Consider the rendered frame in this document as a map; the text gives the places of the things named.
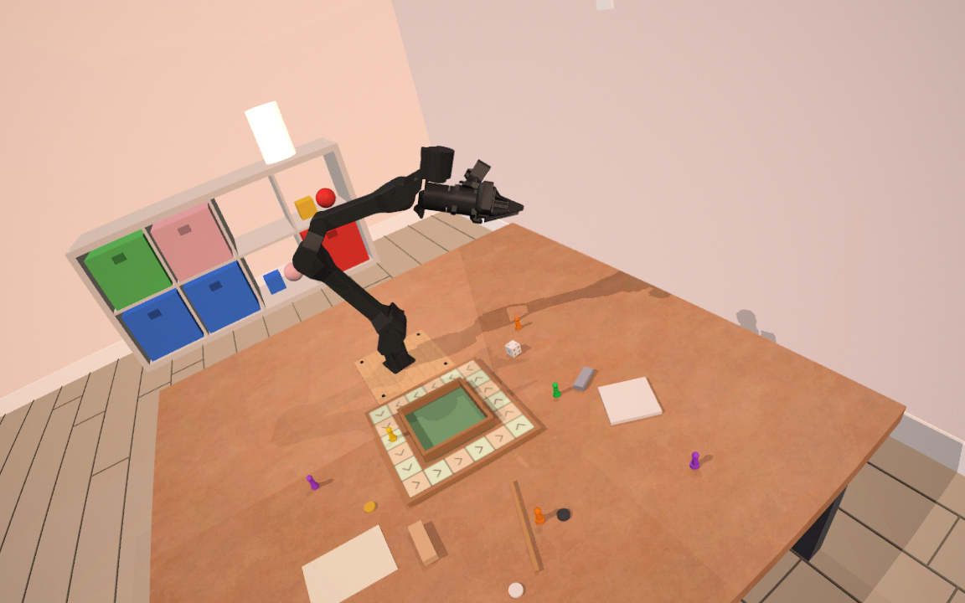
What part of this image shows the pale pink flat square tile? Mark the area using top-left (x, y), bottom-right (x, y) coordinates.
top-left (598, 377), bottom-right (662, 425)

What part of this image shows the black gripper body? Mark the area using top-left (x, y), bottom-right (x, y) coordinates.
top-left (446, 181), bottom-right (494, 224)

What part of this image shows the white die with black pips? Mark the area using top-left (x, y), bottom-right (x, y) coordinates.
top-left (505, 340), bottom-right (522, 358)

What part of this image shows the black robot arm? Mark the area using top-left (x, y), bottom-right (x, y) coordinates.
top-left (292, 146), bottom-right (491, 374)

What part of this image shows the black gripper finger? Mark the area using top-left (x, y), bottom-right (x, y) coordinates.
top-left (489, 186), bottom-right (524, 217)
top-left (484, 212), bottom-right (519, 222)

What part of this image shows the grey flat bar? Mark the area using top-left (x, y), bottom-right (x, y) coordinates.
top-left (573, 366), bottom-right (594, 391)

